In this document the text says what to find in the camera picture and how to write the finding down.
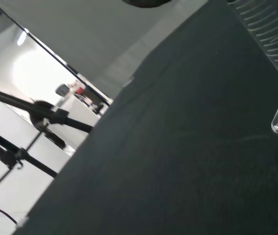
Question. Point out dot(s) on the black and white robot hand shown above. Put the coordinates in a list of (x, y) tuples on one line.
[(145, 3)]

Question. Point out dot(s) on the pale grey board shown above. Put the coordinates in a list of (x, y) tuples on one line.
[(92, 36)]

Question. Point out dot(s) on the clear cloth clip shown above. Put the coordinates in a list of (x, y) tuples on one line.
[(128, 82), (23, 221)]

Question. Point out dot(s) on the black tripod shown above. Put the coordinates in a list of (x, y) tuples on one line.
[(43, 110)]

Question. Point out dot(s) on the black bench cloth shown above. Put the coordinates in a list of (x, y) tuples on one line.
[(178, 147)]

